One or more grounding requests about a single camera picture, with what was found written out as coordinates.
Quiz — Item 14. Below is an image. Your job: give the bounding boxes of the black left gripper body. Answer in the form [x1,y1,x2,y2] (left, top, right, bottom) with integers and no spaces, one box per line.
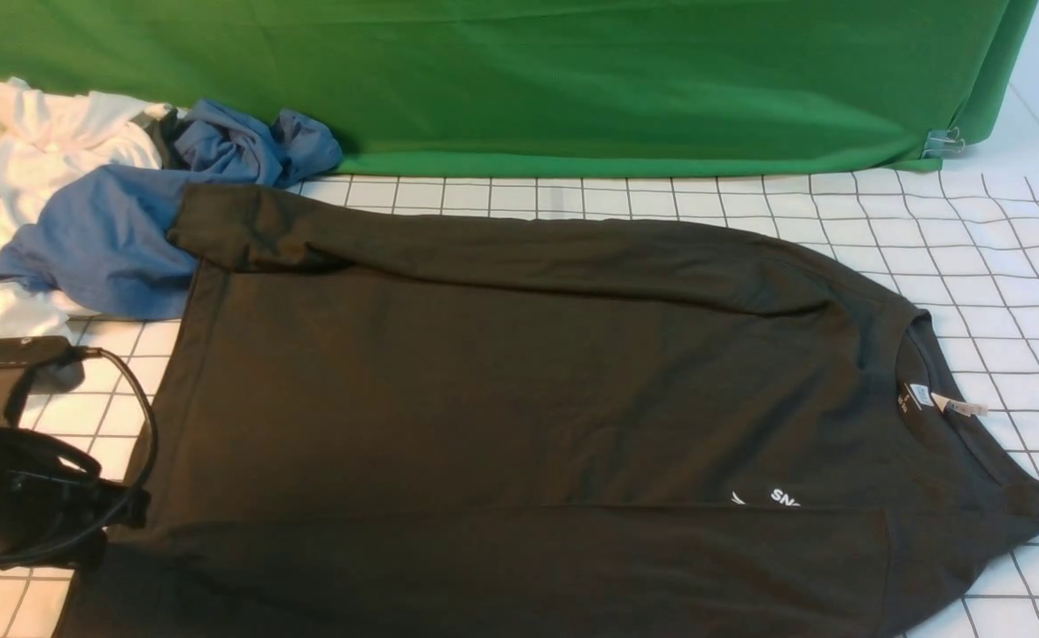
[0,419,151,571]

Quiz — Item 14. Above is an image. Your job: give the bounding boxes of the dark gray long-sleeve top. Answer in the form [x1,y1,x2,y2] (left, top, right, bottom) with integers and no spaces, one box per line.
[55,184,1039,637]

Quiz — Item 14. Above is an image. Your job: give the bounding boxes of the blue t-shirt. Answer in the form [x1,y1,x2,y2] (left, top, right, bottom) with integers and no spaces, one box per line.
[0,98,345,322]

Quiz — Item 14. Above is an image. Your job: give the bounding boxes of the metal binder clip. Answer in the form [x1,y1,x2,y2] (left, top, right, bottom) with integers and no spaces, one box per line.
[920,127,967,160]

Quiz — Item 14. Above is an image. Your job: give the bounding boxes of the white t-shirt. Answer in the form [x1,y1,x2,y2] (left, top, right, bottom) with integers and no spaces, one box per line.
[0,78,174,338]

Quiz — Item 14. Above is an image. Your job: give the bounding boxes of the dark cloth under blue shirt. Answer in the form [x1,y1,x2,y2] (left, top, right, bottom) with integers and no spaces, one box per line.
[131,109,188,170]

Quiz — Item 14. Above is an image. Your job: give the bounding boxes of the green backdrop cloth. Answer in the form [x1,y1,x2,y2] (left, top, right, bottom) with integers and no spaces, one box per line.
[0,1,1037,178]

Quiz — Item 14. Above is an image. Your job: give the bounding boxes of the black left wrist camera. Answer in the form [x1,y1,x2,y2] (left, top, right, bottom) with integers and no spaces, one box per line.
[0,335,86,417]

